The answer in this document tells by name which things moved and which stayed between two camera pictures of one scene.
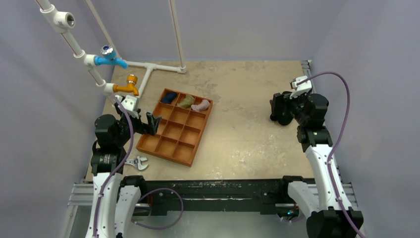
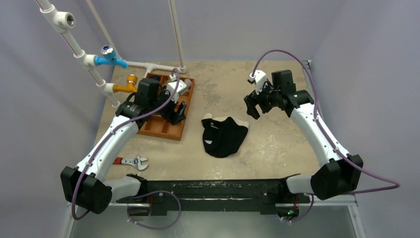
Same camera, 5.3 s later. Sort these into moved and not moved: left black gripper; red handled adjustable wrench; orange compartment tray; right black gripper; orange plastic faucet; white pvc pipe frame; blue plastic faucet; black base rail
Moved: left black gripper; right black gripper; orange compartment tray
Not moved: red handled adjustable wrench; blue plastic faucet; black base rail; orange plastic faucet; white pvc pipe frame
